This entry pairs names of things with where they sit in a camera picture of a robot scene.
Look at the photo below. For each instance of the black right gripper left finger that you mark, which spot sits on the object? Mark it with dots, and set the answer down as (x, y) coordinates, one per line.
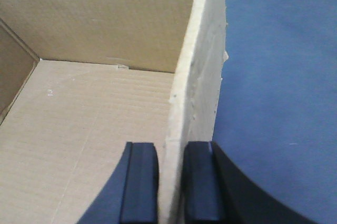
(130, 194)

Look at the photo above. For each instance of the brown cardboard carton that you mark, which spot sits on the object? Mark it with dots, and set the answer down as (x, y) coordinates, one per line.
(81, 78)

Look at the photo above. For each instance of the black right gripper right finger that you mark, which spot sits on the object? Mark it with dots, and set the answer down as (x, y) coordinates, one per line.
(216, 191)

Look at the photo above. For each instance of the dark conveyor belt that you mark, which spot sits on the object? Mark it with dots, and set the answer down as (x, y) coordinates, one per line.
(276, 118)

